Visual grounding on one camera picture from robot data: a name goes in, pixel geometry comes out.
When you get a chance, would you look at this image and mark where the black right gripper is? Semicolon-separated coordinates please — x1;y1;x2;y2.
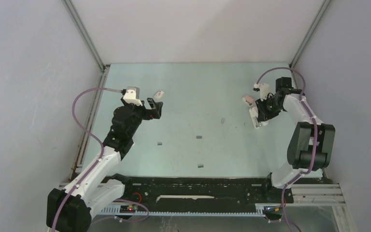
255;95;284;122

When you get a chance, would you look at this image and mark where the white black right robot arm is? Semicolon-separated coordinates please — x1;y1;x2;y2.
250;77;335;202

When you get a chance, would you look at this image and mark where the aluminium frame rail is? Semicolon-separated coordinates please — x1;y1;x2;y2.
99;177;345;217

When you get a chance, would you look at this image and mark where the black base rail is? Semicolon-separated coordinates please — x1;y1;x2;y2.
103;174;294;214

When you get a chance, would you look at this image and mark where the white stapler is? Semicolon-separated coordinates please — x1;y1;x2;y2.
249;106;262;129

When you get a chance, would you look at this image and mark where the pink stapler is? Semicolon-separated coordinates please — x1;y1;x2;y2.
242;95;255;107

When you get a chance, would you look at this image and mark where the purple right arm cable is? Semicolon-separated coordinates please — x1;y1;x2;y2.
256;66;319;232

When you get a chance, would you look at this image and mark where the small white staple box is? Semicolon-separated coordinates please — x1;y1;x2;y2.
153;90;165;101

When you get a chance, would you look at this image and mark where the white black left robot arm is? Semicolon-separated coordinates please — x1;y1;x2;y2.
46;98;163;232

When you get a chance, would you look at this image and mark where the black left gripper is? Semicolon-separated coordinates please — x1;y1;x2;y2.
121;97;162;137

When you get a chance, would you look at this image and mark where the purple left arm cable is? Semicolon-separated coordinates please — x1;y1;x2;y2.
51;87;125;232

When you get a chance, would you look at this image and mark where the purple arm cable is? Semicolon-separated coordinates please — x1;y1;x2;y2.
256;66;319;232
51;87;125;232

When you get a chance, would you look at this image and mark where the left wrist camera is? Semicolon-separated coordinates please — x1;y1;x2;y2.
122;87;143;106

